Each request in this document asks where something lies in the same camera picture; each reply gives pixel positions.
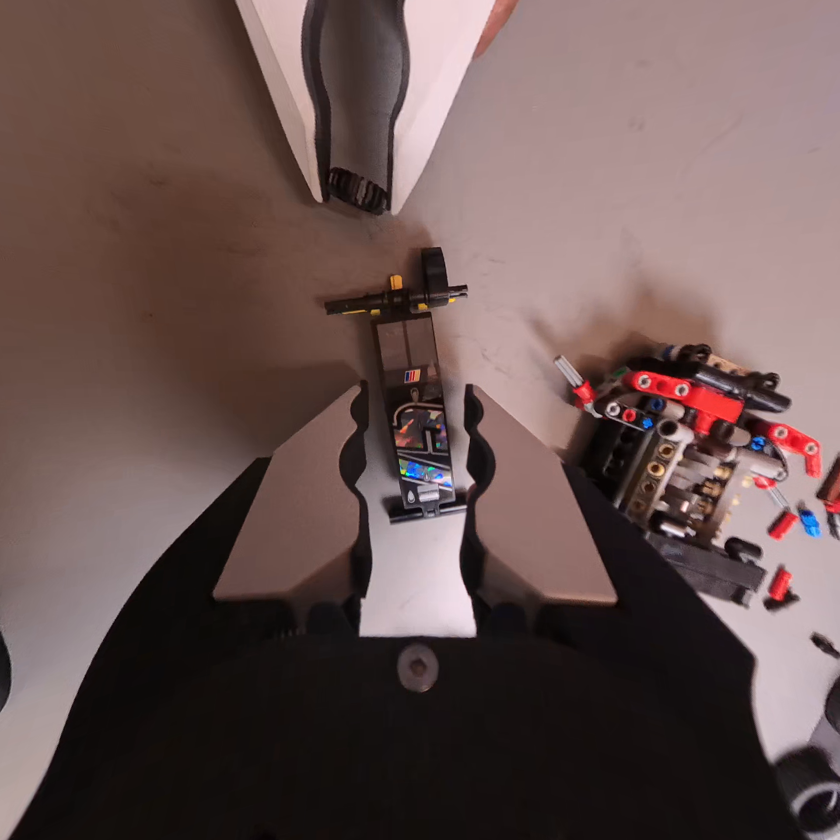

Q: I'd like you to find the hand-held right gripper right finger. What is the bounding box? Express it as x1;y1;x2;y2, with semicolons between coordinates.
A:
461;384;619;636

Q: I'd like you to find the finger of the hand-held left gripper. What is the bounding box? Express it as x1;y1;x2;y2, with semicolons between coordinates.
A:
390;0;497;215
235;0;329;204

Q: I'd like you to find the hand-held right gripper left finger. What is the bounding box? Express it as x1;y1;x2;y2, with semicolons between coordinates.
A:
212;384;373;634

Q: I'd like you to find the black lego gear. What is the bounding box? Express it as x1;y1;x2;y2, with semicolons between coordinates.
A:
326;167;389;214

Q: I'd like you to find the black lego wing assembly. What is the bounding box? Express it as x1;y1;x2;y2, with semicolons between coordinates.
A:
323;246;470;525

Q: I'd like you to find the lego car chassis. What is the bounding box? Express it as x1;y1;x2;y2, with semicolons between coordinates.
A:
553;343;824;608

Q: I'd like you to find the pile of small lego pieces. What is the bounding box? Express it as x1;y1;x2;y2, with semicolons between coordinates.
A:
761;453;840;657

